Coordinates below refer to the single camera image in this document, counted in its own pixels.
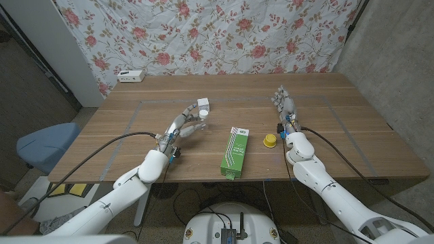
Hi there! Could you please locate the white robot base with electronics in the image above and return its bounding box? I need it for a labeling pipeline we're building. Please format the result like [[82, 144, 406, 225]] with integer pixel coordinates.
[[182, 202, 281, 244]]

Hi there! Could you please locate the white wall panel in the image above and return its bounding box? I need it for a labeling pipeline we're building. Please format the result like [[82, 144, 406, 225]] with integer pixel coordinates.
[[0, 0, 105, 108]]

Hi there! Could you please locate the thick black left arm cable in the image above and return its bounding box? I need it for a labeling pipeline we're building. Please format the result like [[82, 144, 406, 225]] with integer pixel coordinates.
[[0, 131, 159, 235]]

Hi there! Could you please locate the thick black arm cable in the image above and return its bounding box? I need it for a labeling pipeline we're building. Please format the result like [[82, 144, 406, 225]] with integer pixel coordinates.
[[300, 127, 434, 233], [0, 131, 159, 235]]

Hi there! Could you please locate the white power strip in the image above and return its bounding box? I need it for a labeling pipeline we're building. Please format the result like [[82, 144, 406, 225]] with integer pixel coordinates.
[[117, 69, 146, 83]]

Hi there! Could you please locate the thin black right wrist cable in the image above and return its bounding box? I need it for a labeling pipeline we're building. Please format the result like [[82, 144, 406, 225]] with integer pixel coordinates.
[[281, 138, 374, 244]]

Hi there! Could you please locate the blue padded chair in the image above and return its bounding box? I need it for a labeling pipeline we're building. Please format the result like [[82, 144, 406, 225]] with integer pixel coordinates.
[[16, 122, 82, 176]]

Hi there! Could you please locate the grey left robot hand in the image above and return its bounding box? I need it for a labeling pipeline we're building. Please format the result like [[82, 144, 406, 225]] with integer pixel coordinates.
[[156, 104, 208, 157]]

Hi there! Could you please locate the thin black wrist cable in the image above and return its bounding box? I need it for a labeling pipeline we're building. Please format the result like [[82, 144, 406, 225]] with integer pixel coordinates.
[[137, 162, 172, 242], [281, 138, 374, 244]]

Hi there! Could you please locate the floral backdrop cloth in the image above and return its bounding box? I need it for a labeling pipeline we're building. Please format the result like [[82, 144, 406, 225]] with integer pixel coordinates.
[[52, 0, 362, 98]]

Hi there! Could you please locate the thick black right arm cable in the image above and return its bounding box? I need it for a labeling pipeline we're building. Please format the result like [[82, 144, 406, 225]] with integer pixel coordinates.
[[300, 127, 434, 233]]

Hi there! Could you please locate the green straw box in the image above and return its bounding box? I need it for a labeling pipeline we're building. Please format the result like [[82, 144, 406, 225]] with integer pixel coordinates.
[[220, 127, 250, 180]]

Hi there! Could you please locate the brown rounded object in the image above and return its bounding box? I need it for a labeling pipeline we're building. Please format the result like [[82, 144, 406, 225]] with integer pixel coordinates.
[[0, 191, 39, 235]]

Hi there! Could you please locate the black backdrop stand pole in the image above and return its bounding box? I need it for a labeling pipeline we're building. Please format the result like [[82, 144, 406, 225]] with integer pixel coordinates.
[[344, 0, 370, 35]]

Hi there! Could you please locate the clear medicine bottle white cap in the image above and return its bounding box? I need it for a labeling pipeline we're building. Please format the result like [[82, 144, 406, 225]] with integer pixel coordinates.
[[198, 108, 210, 131]]

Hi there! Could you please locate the grey shoe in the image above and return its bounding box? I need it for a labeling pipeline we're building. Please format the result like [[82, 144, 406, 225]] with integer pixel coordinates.
[[18, 197, 41, 218]]

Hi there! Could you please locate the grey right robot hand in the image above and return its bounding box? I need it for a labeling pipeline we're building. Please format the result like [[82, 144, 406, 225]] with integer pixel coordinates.
[[271, 85, 302, 135]]

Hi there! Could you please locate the yellow and black floor mat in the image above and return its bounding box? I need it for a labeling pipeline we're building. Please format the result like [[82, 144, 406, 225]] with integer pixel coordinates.
[[45, 182, 88, 199]]

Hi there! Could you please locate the thin black left wrist cable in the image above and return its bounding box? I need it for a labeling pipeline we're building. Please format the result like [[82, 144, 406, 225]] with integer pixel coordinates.
[[137, 162, 172, 242]]

